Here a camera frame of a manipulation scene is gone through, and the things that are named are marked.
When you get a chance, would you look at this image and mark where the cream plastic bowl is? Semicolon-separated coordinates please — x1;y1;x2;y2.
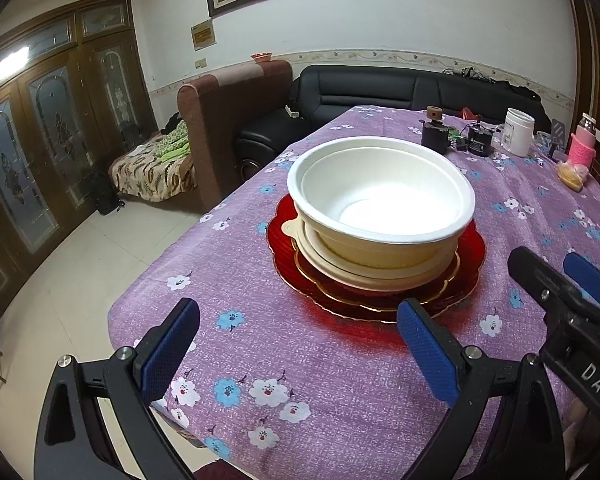
282;217;458;292

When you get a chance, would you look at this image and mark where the white foam bowl large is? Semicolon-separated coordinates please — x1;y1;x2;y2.
287;136;476;247

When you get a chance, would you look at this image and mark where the small red scalloped plate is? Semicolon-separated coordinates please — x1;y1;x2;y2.
291;242;462;312

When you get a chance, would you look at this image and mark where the bagged pastry snack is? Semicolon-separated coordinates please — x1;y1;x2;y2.
557;160;588;193

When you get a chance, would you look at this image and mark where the pink knit-sleeved thermos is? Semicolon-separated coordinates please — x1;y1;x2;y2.
567;113;596;168

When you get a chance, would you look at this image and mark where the grey phone stand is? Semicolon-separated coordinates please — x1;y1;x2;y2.
548;118;566;159

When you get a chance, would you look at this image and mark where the white plastic jar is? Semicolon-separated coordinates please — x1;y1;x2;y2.
501;107;534;157

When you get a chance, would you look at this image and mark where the black jar with label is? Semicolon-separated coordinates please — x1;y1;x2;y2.
467;122;494;157

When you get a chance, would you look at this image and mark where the black pot with cork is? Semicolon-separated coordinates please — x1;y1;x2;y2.
420;106;451;155

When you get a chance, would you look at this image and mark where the red plastic bag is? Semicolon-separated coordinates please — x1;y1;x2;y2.
460;107;481;122

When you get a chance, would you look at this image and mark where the black leather sofa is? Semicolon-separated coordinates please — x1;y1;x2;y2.
234;65;550;180

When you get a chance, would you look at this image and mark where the patterned bed cushion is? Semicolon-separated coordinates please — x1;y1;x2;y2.
108;134;197;203

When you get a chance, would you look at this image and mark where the wooden glass door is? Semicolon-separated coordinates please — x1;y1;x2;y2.
0;0;156;316

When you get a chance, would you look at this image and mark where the brown armchair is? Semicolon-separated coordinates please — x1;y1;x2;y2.
176;60;292;210

